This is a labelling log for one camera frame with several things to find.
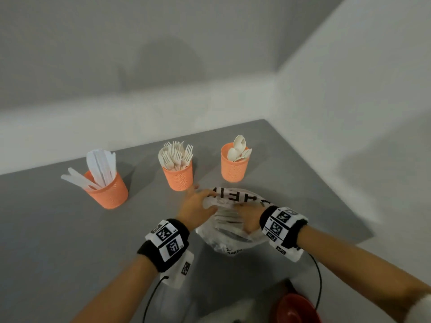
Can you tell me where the orange mesh cup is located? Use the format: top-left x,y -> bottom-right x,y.
220,143 -> 251,183
162,161 -> 194,192
84,171 -> 129,210

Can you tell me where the clear plastic bag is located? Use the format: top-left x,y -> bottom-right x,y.
195,187 -> 272,258

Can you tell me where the black marker wristband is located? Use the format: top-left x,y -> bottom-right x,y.
137,218 -> 190,273
259,205 -> 309,263

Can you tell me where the bunch of white plastic knives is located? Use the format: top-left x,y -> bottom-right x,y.
61,149 -> 117,191

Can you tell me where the bunch of white plastic spoons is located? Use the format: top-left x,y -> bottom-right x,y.
227,135 -> 252,162

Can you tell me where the black camera cable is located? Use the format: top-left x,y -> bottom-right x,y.
142,275 -> 169,323
308,253 -> 323,310

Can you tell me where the person's right forearm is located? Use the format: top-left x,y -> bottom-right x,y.
296,225 -> 431,320

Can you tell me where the person's left hand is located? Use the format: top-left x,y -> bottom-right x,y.
175,184 -> 219,232

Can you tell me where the person's right hand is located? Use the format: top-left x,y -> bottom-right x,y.
234,202 -> 267,235

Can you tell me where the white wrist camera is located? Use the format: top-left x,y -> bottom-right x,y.
165,250 -> 195,290

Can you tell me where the person's left forearm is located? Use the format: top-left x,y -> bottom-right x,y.
72,254 -> 159,323

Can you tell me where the white shirt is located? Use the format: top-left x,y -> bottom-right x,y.
405,292 -> 431,323

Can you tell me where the red round object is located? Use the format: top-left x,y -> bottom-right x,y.
269,293 -> 322,323

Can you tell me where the bunch of white plastic forks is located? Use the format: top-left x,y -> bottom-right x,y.
158,141 -> 194,171

